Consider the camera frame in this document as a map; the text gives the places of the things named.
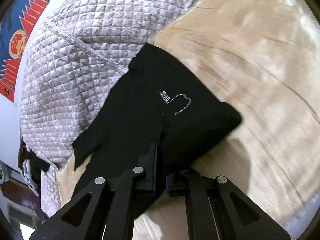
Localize red blue wall poster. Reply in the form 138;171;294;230
1;0;51;102

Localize golden satin bed sheet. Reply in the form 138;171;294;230
56;0;320;240

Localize black pants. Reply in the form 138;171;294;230
72;43;241;215

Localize quilted beige white comforter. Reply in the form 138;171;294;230
20;0;197;216

